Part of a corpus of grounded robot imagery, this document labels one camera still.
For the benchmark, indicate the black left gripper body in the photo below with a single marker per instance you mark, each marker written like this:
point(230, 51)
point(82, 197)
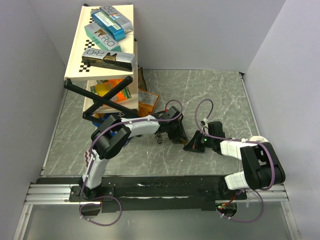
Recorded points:
point(174, 127)

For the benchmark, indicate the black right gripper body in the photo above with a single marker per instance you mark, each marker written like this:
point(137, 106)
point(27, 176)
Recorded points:
point(206, 141)

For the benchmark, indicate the small padlock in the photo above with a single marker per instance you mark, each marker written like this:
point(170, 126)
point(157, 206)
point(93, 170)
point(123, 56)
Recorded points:
point(159, 138)

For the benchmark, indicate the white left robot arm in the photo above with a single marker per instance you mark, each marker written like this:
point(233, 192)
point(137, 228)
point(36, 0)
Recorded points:
point(113, 135)

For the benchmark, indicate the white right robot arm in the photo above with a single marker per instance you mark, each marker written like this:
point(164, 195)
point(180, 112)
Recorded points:
point(261, 166)

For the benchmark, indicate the orange Kettle chips bag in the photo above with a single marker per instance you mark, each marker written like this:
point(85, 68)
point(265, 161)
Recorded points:
point(147, 102)

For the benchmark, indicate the white tape roll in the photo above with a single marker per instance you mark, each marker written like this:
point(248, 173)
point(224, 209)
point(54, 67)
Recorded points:
point(258, 138)

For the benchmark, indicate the orange sponge package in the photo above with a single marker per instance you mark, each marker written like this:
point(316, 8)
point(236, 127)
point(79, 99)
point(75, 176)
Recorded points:
point(104, 86)

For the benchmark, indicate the dark grey R&O box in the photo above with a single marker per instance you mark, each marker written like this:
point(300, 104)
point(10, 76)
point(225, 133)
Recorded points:
point(114, 60)

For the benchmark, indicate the cream two-tier shelf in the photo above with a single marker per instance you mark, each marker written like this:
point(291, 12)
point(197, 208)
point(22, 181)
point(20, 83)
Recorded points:
point(85, 76)

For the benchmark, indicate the blue foil box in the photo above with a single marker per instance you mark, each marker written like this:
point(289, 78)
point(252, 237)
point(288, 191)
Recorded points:
point(109, 25)

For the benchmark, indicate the teal R&O box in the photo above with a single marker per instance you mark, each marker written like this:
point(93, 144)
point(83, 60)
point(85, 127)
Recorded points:
point(102, 38)

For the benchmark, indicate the silver R&O box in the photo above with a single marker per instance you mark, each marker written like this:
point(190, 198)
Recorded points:
point(118, 17)

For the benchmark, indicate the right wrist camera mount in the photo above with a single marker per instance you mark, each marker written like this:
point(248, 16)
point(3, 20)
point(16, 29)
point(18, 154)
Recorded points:
point(205, 122)

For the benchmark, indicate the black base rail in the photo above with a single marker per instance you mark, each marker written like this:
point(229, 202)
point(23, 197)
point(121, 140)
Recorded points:
point(147, 193)

